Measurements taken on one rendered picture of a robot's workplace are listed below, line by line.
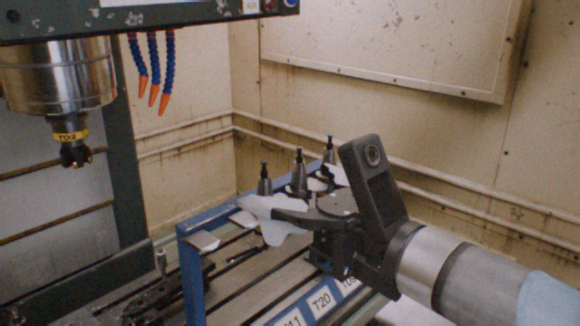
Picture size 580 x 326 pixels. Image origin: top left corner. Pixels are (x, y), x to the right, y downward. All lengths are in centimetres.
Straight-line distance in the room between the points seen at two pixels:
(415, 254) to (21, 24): 45
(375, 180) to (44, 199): 100
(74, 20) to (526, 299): 51
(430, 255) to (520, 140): 96
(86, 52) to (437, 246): 53
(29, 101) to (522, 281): 63
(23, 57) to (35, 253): 77
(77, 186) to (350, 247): 96
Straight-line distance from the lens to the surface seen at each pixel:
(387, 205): 48
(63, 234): 139
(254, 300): 123
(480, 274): 43
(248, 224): 93
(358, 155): 46
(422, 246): 45
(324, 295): 118
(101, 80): 73
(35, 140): 126
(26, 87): 72
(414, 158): 153
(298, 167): 101
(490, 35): 135
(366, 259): 51
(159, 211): 201
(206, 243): 89
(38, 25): 55
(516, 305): 42
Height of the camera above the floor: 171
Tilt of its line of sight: 24 degrees down
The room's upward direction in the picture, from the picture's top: straight up
